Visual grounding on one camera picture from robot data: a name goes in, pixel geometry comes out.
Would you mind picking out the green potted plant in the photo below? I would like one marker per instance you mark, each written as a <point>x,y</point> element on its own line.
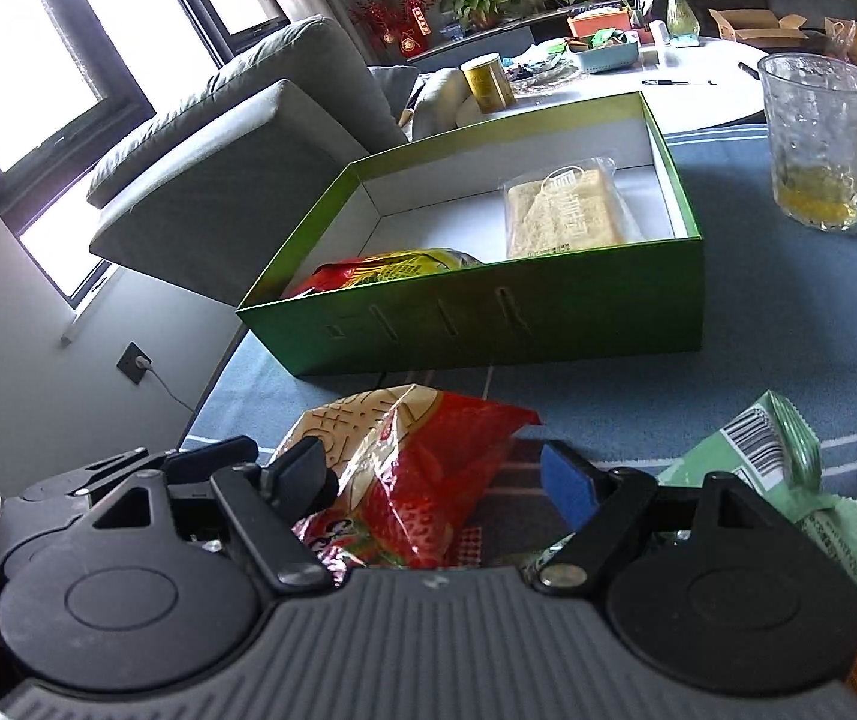
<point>477,0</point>

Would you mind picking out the beige cushion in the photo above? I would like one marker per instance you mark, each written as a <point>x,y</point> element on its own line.
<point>439,105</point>

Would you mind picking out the glass mug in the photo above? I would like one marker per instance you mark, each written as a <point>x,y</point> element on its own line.
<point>818,135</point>

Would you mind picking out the brown paper bag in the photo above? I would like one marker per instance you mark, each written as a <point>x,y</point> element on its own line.
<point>848,41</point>

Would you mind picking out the green snack bag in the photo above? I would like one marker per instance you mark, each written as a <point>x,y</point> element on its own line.
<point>833,532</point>

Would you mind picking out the blue striped tablecloth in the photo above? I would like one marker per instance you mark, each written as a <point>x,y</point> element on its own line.
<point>773,315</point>

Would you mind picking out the red strawberry snack bag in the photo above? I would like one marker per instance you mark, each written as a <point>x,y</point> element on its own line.
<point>413,480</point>

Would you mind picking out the black pen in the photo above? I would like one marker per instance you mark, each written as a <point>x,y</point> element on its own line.
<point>679,82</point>

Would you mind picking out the green cardboard box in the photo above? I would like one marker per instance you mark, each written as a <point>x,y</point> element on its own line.
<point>473,315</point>

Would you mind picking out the open cardboard box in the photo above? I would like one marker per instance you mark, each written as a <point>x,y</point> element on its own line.
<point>758,26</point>

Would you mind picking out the red festive decoration plant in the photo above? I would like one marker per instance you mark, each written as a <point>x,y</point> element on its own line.
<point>398,11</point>

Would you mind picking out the red yellow snack bag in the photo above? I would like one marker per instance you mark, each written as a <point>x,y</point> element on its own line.
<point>391,270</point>

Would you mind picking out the teal plastic tray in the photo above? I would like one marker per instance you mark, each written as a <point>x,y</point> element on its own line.
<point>608,56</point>

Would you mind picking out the clear beige cracker packet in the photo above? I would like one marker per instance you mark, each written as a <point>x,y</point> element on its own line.
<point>563,210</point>

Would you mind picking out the grey sofa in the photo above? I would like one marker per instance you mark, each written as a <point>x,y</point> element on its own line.
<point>211,187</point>

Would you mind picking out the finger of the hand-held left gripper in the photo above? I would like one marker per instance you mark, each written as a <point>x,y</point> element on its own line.
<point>211,459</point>

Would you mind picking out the white round table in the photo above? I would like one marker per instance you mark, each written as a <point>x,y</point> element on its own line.
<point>698,101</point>

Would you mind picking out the black wall socket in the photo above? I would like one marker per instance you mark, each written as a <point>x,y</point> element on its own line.
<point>132,364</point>

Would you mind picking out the yellow can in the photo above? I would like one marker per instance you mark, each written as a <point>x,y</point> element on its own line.
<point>488,82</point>

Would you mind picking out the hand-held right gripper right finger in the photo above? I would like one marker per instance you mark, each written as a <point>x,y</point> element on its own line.
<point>567,484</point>

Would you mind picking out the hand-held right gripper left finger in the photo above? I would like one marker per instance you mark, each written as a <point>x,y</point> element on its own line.
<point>299,476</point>

